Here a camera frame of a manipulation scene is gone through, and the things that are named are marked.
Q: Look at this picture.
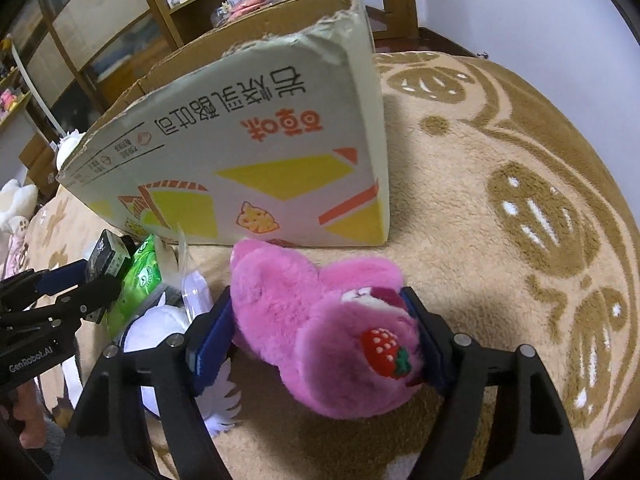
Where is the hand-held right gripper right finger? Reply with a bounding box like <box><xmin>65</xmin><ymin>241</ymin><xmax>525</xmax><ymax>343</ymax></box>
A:
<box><xmin>401</xmin><ymin>286</ymin><xmax>586</xmax><ymax>480</ymax></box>

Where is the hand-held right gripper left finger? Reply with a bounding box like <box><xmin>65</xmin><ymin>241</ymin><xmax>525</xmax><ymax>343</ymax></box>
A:
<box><xmin>52</xmin><ymin>287</ymin><xmax>236</xmax><ymax>480</ymax></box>

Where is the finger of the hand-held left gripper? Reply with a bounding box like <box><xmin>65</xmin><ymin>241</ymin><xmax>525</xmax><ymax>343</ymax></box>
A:
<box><xmin>0</xmin><ymin>259</ymin><xmax>90</xmax><ymax>311</ymax></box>
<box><xmin>0</xmin><ymin>276</ymin><xmax>124</xmax><ymax>335</ymax></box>

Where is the small black and green box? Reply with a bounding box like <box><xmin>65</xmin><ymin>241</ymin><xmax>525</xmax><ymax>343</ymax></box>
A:
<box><xmin>84</xmin><ymin>229</ymin><xmax>137</xmax><ymax>283</ymax></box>

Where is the white and purple plush doll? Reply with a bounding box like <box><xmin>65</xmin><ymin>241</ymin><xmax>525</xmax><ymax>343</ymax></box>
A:
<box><xmin>120</xmin><ymin>305</ymin><xmax>246</xmax><ymax>436</ymax></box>

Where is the green tissue pack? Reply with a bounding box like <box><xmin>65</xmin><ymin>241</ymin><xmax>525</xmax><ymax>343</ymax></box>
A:
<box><xmin>107</xmin><ymin>234</ymin><xmax>168</xmax><ymax>338</ymax></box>

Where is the pink plush toy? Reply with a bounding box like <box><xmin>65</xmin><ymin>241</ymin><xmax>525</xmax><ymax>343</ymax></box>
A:
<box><xmin>229</xmin><ymin>239</ymin><xmax>426</xmax><ymax>417</ymax></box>

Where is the printed cardboard box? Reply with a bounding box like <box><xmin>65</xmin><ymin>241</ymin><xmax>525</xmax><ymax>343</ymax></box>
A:
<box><xmin>56</xmin><ymin>0</ymin><xmax>391</xmax><ymax>248</ymax></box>

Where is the person's left hand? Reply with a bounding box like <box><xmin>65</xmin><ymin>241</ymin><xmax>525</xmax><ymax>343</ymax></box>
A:
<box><xmin>15</xmin><ymin>385</ymin><xmax>48</xmax><ymax>443</ymax></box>

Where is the clear plastic bag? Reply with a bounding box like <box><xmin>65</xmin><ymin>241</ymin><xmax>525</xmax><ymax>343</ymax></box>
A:
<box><xmin>155</xmin><ymin>235</ymin><xmax>216</xmax><ymax>321</ymax></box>

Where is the beige plush toy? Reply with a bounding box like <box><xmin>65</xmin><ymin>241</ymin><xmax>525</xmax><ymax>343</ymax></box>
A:
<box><xmin>0</xmin><ymin>180</ymin><xmax>40</xmax><ymax>235</ymax></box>

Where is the beige printed blanket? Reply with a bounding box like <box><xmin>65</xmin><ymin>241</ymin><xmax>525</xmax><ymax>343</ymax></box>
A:
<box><xmin>20</xmin><ymin>52</ymin><xmax>640</xmax><ymax>480</ymax></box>

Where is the open brown cardboard carton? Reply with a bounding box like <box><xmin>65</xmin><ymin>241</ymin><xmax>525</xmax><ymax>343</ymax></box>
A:
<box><xmin>22</xmin><ymin>132</ymin><xmax>62</xmax><ymax>197</ymax></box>

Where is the white-haired plush toy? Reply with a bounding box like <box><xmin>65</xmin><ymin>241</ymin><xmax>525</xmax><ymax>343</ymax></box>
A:
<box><xmin>54</xmin><ymin>129</ymin><xmax>87</xmax><ymax>171</ymax></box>

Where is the white pole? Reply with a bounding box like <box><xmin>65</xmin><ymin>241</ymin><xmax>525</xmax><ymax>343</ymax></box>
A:
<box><xmin>10</xmin><ymin>35</ymin><xmax>62</xmax><ymax>142</ymax></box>

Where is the wooden wardrobe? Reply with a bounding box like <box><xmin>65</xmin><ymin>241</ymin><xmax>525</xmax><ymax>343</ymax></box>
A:
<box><xmin>10</xmin><ymin>0</ymin><xmax>186</xmax><ymax>128</ymax></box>

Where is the wooden corner shelf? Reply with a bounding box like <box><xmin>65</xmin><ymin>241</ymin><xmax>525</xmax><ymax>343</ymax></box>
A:
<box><xmin>130</xmin><ymin>0</ymin><xmax>283</xmax><ymax>46</ymax></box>

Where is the pink bag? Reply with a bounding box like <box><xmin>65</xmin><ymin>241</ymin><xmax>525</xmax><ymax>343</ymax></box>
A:
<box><xmin>227</xmin><ymin>0</ymin><xmax>281</xmax><ymax>17</ymax></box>

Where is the yellow wall shelf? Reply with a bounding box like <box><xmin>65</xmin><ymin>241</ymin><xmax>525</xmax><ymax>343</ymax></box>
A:
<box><xmin>0</xmin><ymin>35</ymin><xmax>32</xmax><ymax>128</ymax></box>

